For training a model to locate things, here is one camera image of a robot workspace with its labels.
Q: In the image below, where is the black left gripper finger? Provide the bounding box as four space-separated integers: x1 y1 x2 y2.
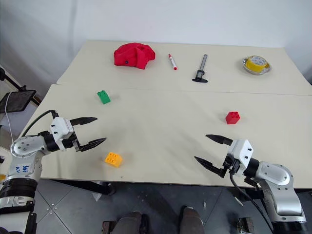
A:
70 117 98 127
78 137 108 152

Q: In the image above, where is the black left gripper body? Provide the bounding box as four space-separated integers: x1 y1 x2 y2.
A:
60 119 82 153

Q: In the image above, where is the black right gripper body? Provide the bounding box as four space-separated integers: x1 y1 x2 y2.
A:
221 145 244 177

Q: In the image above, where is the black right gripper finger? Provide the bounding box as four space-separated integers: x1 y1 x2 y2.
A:
194 156 226 178
205 134 234 147

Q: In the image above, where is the red toy brick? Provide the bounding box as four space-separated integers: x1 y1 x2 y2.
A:
225 111 241 125

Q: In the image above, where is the yellow toy brick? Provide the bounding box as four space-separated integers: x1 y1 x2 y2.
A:
104 152 123 168

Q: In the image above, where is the green toy brick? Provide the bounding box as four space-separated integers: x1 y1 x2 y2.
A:
96 90 112 105

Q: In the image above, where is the black tablet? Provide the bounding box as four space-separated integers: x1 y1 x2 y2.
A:
0 89 37 114

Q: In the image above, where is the grey vernier caliper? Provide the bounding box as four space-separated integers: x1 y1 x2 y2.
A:
191 54 209 83

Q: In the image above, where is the red fabric cap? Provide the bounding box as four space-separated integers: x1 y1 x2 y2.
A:
114 42 156 70

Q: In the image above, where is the yellow tape roll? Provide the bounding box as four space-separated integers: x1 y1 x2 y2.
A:
241 55 272 76
244 56 269 73

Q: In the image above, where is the red and white marker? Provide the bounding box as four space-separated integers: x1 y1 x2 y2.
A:
167 53 178 72

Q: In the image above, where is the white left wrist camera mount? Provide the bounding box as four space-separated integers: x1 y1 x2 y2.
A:
50 117 75 142

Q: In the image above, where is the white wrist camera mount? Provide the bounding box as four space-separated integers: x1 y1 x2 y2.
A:
228 138 255 169
50 117 75 142

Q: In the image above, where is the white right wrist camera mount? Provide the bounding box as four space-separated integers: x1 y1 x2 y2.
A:
228 138 255 169

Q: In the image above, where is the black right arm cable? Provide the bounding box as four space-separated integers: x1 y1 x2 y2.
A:
229 170 276 230

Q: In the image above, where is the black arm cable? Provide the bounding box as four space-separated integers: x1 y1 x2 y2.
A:
19 109 59 138
229 170 276 230

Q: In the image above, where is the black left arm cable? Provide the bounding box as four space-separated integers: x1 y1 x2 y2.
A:
19 109 59 138

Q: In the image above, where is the white charging cable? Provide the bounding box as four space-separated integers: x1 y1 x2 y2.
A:
4 92 15 142

